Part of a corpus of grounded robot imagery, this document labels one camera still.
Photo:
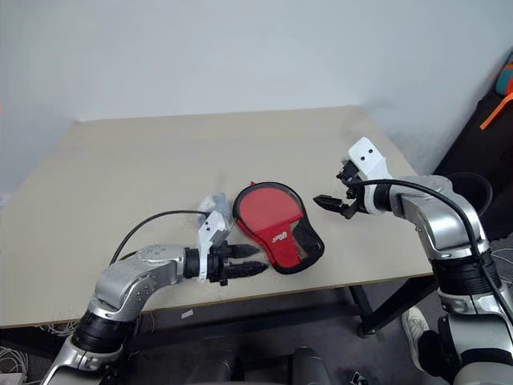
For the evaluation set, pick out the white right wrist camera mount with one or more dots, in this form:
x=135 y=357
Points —
x=366 y=158

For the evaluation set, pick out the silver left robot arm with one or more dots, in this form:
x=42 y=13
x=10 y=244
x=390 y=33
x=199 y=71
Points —
x=132 y=276

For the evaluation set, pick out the dark rounded shape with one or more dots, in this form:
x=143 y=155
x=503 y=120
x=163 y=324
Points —
x=216 y=367
x=308 y=367

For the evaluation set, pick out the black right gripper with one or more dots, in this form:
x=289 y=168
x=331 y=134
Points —
x=354 y=197

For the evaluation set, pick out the white shoe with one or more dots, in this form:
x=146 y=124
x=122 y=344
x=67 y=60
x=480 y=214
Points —
x=414 y=327

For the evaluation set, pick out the teal orange soft item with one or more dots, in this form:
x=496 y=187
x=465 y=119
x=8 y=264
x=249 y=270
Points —
x=507 y=80

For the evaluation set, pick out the black metal table frame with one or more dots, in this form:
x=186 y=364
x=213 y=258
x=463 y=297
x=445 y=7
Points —
x=366 y=317

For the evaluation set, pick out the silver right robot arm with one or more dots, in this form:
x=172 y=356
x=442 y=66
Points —
x=441 y=220

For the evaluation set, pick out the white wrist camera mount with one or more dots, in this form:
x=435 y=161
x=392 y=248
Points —
x=210 y=234
x=366 y=158

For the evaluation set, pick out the small white paper tag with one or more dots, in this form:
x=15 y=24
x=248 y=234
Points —
x=187 y=314

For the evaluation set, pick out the black sock ankle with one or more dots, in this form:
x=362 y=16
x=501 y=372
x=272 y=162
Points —
x=433 y=349

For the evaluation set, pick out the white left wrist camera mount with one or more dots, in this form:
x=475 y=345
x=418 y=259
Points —
x=210 y=234

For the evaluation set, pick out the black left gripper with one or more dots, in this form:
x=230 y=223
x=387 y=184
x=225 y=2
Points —
x=219 y=265

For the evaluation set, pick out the translucent grey plastic piece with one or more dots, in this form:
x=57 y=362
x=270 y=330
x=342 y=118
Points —
x=214 y=202

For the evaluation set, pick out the red table tennis paddle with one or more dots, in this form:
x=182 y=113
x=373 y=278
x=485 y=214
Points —
x=264 y=204

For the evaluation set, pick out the red black paddle case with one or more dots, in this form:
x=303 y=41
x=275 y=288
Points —
x=280 y=236

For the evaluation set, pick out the black upholstered furniture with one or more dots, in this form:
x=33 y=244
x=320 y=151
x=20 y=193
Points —
x=481 y=148

